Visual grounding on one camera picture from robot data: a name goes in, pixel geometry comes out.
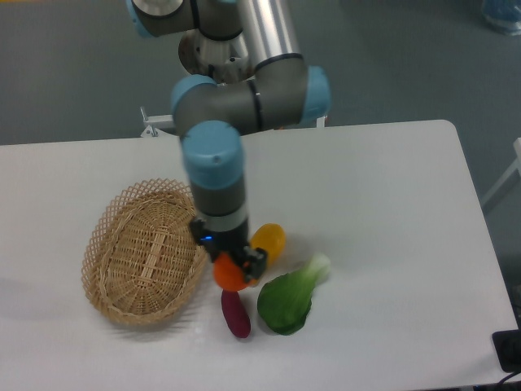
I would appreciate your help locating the yellow mango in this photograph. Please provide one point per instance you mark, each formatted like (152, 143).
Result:
(272, 238)

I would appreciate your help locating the black device at edge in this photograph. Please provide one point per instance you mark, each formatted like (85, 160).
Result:
(507, 346)

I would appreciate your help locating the purple sweet potato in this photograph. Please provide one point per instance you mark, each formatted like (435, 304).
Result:
(235, 314)

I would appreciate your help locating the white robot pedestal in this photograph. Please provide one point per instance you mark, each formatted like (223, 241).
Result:
(155, 126)

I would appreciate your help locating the white frame at right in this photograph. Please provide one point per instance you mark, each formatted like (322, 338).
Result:
(505, 183)

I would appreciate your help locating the orange fruit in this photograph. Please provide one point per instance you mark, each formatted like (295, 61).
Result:
(227, 275)

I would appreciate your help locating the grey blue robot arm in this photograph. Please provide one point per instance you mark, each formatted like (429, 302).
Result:
(210, 117)

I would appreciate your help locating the green bok choy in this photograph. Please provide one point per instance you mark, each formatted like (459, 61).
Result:
(285, 302)

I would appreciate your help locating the woven wicker basket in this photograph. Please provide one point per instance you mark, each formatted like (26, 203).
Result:
(141, 265)

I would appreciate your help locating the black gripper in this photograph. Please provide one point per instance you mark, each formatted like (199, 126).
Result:
(234, 242)

